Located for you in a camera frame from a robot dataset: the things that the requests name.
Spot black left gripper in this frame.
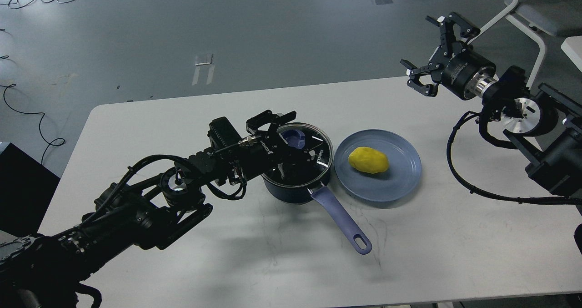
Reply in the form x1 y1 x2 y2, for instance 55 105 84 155
227 110 329 183

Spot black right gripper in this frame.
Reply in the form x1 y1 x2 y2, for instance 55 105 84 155
400 12 496 100

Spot glass pot lid blue knob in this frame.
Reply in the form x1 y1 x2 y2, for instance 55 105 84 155
261 122 334 189

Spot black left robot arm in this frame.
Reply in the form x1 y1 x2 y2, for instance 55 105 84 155
1 110 318 308

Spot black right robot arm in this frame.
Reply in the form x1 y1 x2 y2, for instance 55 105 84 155
400 12 582 207

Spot blue plate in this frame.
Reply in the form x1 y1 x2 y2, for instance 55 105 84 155
333 129 422 205

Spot white chair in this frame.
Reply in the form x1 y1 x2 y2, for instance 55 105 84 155
477 0 581 90

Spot white table corner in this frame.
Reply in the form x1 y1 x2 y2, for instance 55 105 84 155
560 35 582 71

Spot black box at left edge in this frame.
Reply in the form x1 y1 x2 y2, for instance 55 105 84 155
0 142 60 237

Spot dark blue saucepan purple handle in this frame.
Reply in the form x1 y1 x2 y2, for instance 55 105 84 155
261 122 373 255

